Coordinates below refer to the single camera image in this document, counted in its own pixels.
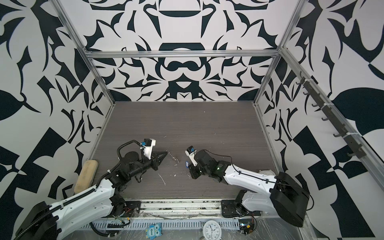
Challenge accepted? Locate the white square alarm clock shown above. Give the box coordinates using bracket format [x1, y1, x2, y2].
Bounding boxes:
[259, 170, 276, 176]

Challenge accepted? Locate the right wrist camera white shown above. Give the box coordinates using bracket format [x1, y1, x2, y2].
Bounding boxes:
[185, 146, 198, 167]

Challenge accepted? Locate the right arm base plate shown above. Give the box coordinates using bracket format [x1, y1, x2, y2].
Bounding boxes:
[221, 200, 247, 218]

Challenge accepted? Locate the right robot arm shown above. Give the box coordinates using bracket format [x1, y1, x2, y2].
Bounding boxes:
[185, 147, 311, 228]

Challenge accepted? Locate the black corrugated cable hose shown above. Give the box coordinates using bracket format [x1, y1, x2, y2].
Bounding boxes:
[116, 139, 142, 161]

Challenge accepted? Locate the white slotted cable duct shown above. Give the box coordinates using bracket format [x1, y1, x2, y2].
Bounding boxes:
[93, 219, 240, 231]

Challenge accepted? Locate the white analog clock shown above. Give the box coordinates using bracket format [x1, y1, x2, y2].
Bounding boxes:
[203, 220, 222, 240]

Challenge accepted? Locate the blue owl toy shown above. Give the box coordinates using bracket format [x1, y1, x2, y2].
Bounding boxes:
[146, 223, 162, 240]

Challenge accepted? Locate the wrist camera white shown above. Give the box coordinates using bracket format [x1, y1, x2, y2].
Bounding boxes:
[185, 146, 198, 167]
[141, 139, 156, 160]

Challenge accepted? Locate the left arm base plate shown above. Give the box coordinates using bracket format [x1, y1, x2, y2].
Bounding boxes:
[120, 201, 142, 218]

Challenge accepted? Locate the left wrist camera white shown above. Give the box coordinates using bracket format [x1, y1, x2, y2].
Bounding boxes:
[141, 139, 156, 160]

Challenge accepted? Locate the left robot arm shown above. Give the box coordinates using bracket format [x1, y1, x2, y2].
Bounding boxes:
[15, 151, 168, 240]

